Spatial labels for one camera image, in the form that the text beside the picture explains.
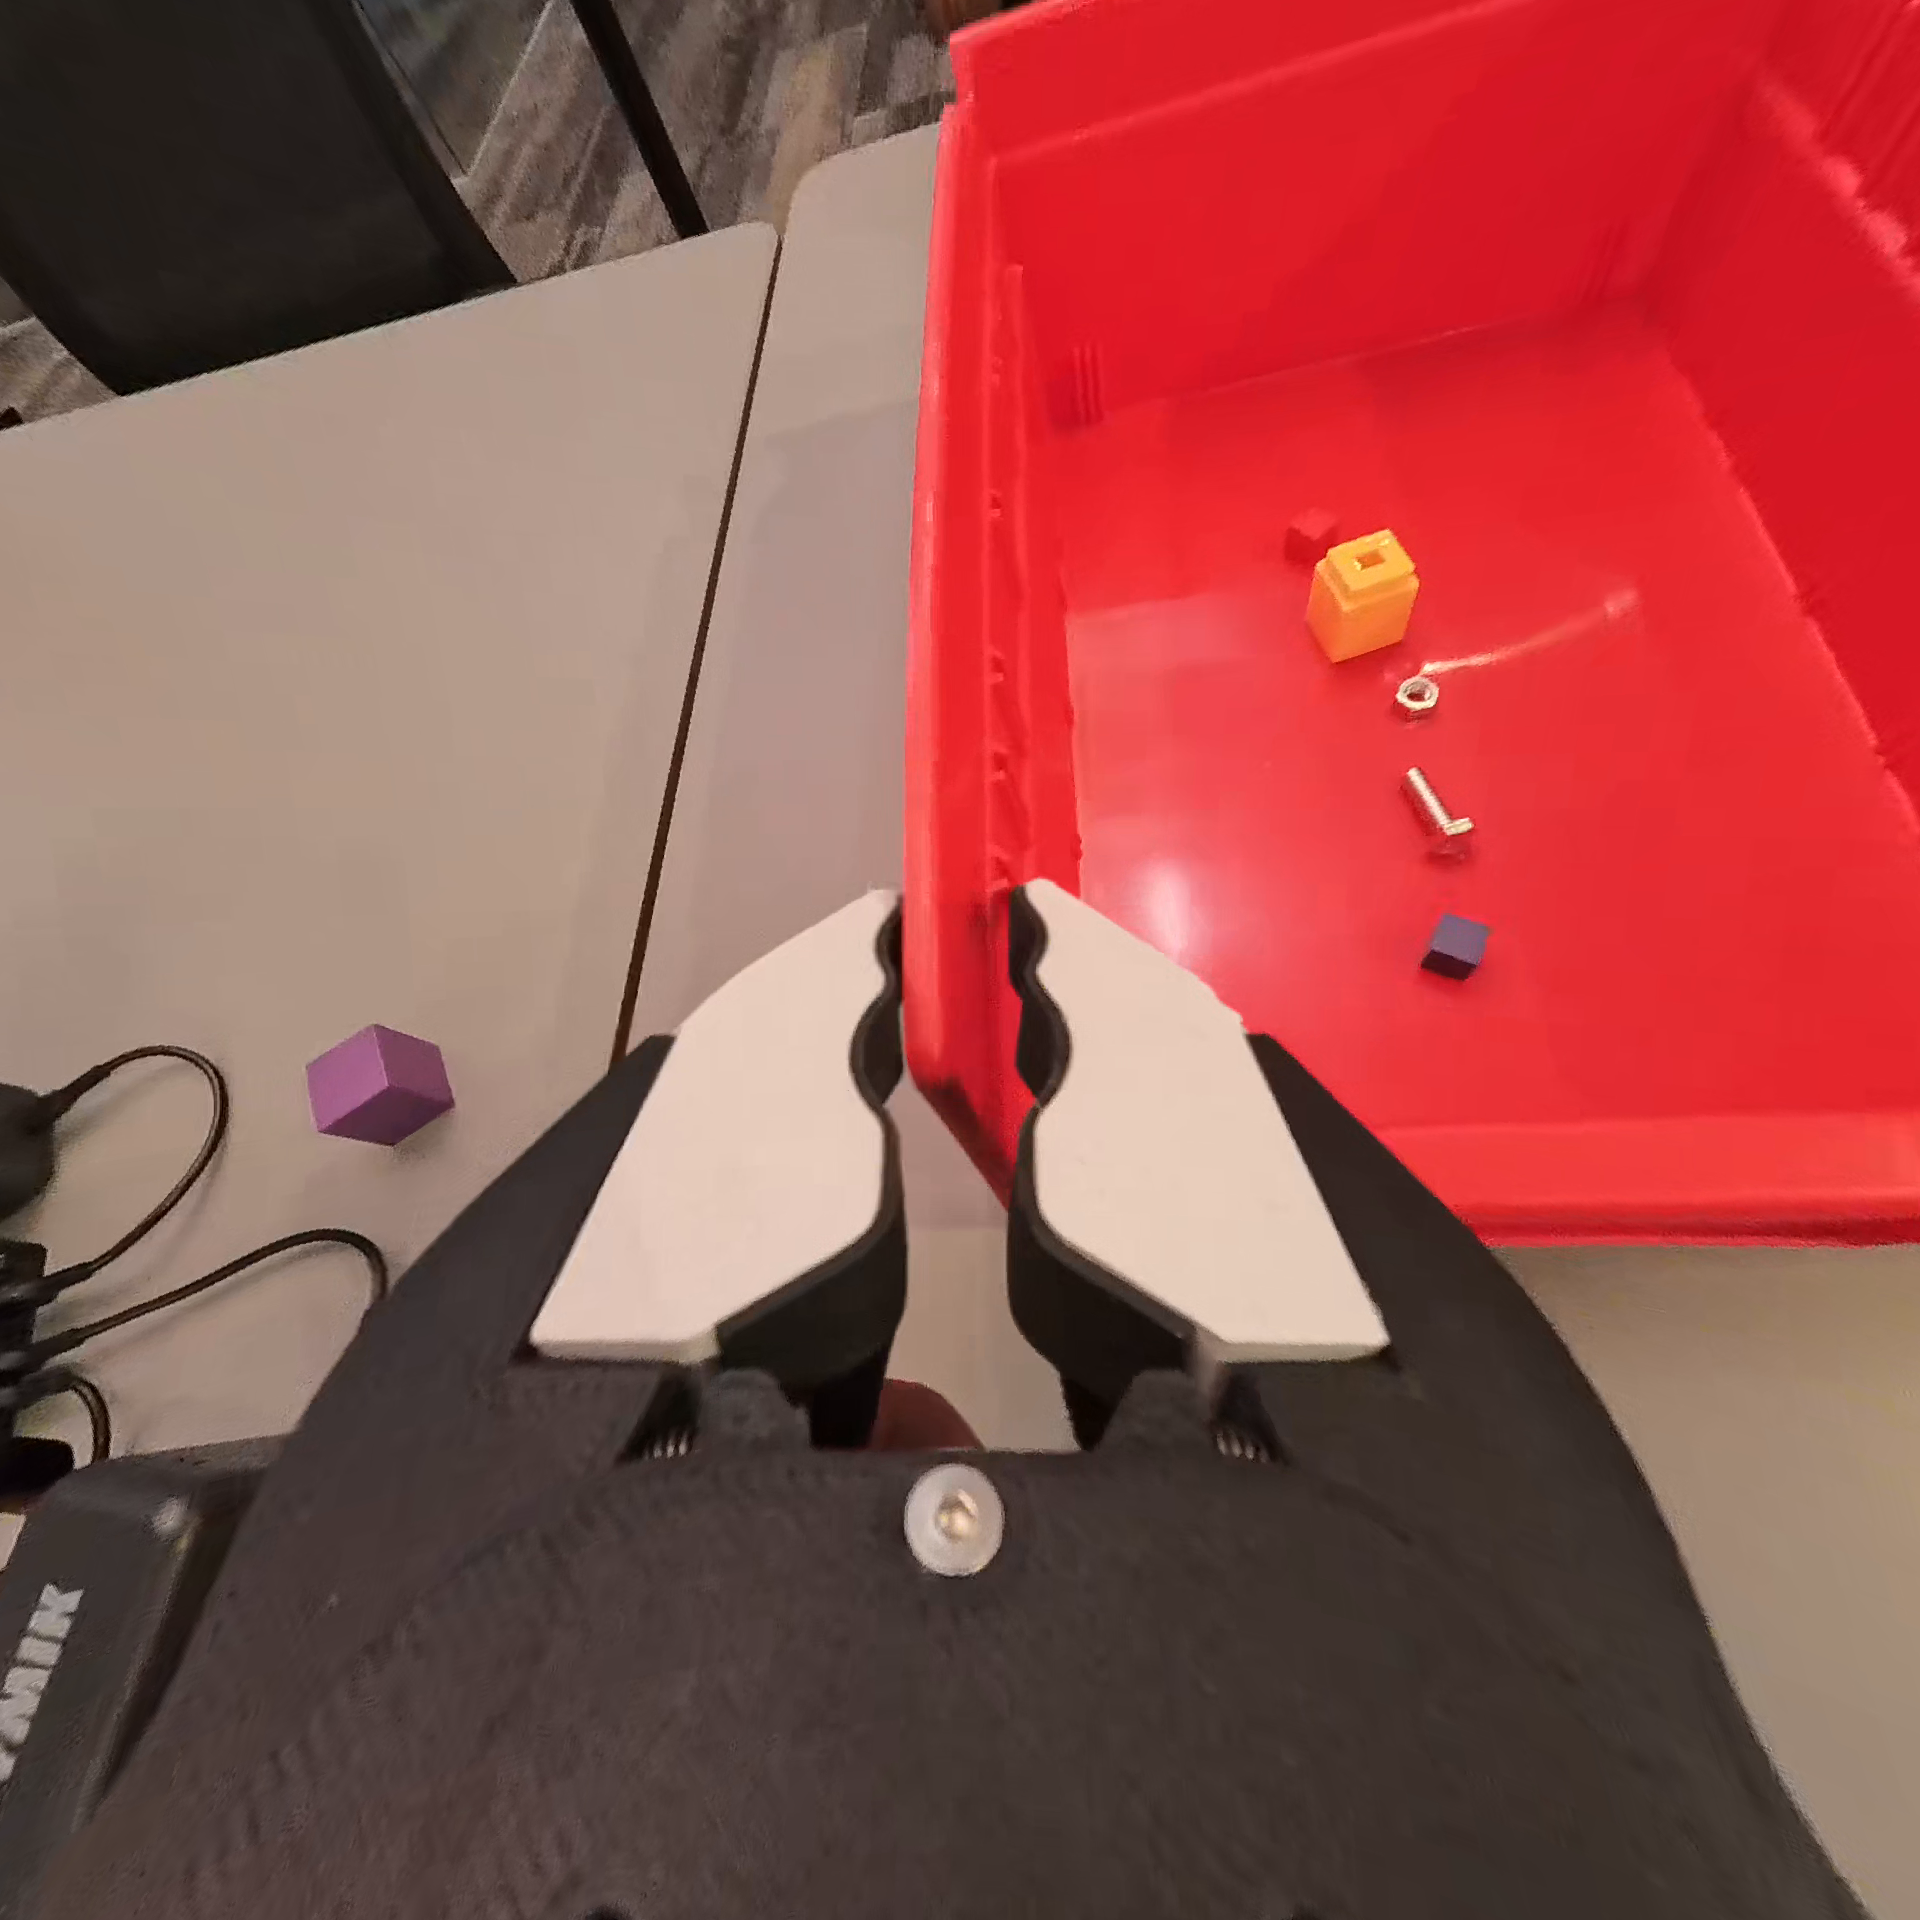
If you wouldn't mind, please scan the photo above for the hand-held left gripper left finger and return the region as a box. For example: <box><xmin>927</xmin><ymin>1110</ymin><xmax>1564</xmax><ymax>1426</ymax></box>
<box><xmin>527</xmin><ymin>888</ymin><xmax>913</xmax><ymax>1454</ymax></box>

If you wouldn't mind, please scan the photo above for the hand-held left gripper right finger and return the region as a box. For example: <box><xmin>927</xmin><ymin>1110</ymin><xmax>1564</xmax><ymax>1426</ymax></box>
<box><xmin>1005</xmin><ymin>881</ymin><xmax>1392</xmax><ymax>1454</ymax></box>

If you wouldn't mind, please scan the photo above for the red plastic bin drawer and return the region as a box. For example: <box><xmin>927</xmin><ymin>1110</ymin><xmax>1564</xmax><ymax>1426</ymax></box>
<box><xmin>901</xmin><ymin>0</ymin><xmax>1920</xmax><ymax>1255</ymax></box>

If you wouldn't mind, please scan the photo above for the purple cube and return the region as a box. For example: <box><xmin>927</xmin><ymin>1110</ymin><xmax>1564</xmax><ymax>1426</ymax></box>
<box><xmin>304</xmin><ymin>1024</ymin><xmax>457</xmax><ymax>1152</ymax></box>

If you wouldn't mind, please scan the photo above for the metal bolt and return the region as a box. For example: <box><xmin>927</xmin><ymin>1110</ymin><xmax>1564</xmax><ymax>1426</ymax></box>
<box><xmin>1400</xmin><ymin>766</ymin><xmax>1478</xmax><ymax>864</ymax></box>

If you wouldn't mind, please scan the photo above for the orange block with square hole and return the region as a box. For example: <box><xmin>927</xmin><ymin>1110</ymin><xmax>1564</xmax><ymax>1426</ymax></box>
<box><xmin>1304</xmin><ymin>528</ymin><xmax>1422</xmax><ymax>666</ymax></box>

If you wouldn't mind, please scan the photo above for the black battery pack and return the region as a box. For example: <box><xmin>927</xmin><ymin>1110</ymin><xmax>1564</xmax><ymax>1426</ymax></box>
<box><xmin>0</xmin><ymin>1440</ymin><xmax>288</xmax><ymax>1877</ymax></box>

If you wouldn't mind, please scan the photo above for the black plug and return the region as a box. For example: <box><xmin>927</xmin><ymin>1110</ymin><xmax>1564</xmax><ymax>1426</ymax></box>
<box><xmin>0</xmin><ymin>1085</ymin><xmax>62</xmax><ymax>1209</ymax></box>

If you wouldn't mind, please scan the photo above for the black office chair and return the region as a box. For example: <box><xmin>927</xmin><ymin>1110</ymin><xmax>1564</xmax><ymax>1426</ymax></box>
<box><xmin>0</xmin><ymin>0</ymin><xmax>519</xmax><ymax>395</ymax></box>

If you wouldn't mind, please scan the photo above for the black cable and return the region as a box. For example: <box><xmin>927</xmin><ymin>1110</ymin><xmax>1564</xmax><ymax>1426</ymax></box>
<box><xmin>29</xmin><ymin>1045</ymin><xmax>230</xmax><ymax>1309</ymax></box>
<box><xmin>0</xmin><ymin>1367</ymin><xmax>114</xmax><ymax>1471</ymax></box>
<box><xmin>45</xmin><ymin>1231</ymin><xmax>389</xmax><ymax>1339</ymax></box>

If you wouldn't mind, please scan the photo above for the black metal post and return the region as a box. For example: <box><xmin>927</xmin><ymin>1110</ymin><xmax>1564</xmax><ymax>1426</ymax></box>
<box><xmin>569</xmin><ymin>0</ymin><xmax>711</xmax><ymax>241</ymax></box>

